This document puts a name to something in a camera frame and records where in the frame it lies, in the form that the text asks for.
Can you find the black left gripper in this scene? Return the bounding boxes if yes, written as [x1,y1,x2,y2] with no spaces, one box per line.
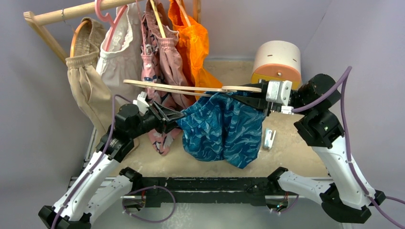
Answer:
[129,101,185,139]

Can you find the blue leaf-print shorts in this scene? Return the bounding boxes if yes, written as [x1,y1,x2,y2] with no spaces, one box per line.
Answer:
[176,93,266,169]

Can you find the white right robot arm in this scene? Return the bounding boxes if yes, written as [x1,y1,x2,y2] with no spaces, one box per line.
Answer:
[232,73,386,224]

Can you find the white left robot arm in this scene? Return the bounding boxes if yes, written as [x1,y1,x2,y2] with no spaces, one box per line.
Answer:
[38,102,184,229]

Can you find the pink navy patterned shorts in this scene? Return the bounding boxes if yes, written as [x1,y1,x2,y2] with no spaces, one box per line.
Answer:
[140,9,181,156]

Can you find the beige shorts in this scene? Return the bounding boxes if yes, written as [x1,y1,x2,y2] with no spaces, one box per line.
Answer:
[66,17,125,143]

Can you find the white shorts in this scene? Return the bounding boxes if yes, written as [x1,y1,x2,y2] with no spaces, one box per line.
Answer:
[96,3,143,101]

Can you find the orange shorts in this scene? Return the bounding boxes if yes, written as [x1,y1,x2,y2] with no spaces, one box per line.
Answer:
[168,0,223,88]

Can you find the yellow hanger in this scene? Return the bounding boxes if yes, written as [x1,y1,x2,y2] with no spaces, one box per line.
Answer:
[150,0,166,38]

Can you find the thin pink hanger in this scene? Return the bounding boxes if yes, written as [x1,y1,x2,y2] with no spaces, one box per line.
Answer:
[135,0,146,55]

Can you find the dusty pink shorts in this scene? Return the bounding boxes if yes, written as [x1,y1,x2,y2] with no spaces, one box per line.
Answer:
[145,0,195,111]

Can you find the pink plastic hanger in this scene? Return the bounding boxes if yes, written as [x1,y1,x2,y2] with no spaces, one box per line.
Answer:
[94,0,129,53]

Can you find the orange hanger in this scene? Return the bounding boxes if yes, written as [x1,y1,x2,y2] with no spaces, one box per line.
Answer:
[70,20,91,57]

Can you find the light blue stapler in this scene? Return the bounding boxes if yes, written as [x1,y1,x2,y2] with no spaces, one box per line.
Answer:
[263,128,277,150]

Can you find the round pastel drawer box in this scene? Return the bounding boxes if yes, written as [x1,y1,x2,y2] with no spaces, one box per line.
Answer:
[250,41,302,90]

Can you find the wooden clothes rack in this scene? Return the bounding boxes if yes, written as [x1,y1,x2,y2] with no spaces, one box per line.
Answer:
[23,0,202,65]

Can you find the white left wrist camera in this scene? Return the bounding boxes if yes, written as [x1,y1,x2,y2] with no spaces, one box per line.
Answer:
[132,91,149,115]

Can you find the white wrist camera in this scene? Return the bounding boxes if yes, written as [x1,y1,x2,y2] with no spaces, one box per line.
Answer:
[266,80,293,115]
[132,91,149,115]

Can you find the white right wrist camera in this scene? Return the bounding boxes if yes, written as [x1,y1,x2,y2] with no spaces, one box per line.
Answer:
[266,80,293,115]

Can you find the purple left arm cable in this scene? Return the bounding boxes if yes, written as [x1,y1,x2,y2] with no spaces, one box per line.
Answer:
[50,94,134,229]

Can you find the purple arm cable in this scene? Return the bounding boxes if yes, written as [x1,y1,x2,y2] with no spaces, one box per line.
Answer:
[50,94,134,229]
[291,65,405,229]

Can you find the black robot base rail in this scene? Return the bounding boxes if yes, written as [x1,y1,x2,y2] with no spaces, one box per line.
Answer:
[119,167,288,208]

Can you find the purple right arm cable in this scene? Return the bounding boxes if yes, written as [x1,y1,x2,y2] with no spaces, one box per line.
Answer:
[291,65,405,229]

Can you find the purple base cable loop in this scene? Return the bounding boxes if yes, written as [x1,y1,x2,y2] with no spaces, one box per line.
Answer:
[121,186,176,224]

